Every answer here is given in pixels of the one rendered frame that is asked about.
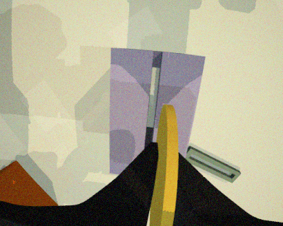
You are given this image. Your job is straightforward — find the gold coin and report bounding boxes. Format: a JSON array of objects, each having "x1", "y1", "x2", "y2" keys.
[{"x1": 150, "y1": 105, "x2": 179, "y2": 226}]

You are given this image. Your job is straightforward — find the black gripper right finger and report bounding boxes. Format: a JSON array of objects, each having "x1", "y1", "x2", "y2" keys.
[{"x1": 173, "y1": 152, "x2": 283, "y2": 226}]

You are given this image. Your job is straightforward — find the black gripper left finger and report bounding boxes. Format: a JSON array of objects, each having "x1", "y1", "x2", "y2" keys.
[{"x1": 0, "y1": 141, "x2": 158, "y2": 226}]

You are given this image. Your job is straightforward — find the grey box side wall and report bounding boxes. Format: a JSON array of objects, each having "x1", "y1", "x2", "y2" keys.
[{"x1": 144, "y1": 51, "x2": 162, "y2": 148}]

